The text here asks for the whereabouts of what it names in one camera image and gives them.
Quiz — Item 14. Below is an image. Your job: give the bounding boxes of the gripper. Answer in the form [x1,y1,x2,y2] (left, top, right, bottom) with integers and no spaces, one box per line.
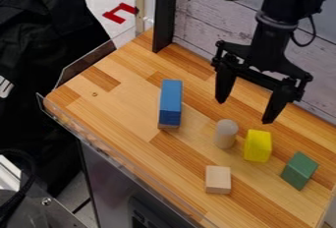
[209,13,315,125]

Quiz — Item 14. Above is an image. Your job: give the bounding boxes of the black cloth bag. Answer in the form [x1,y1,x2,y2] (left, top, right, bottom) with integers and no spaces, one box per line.
[0,0,113,198]

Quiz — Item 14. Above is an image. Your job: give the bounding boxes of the beige wooden cube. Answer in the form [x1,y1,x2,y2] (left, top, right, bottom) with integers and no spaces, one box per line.
[204,165,233,196]

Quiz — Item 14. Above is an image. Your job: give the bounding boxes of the beige cylinder block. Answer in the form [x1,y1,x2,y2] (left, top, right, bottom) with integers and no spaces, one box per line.
[212,118,241,150]

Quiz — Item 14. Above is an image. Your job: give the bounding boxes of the yellow cube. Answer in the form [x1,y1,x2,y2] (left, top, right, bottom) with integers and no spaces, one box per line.
[243,129,273,164]

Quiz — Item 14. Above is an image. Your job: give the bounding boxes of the blue long block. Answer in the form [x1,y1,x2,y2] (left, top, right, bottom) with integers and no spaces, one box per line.
[155,78,186,130]

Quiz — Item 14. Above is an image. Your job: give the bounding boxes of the green cube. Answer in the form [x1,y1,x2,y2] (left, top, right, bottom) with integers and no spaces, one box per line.
[279,151,320,192]

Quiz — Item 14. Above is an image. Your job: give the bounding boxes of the black post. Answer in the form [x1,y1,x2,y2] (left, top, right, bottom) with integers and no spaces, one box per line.
[150,0,181,54]

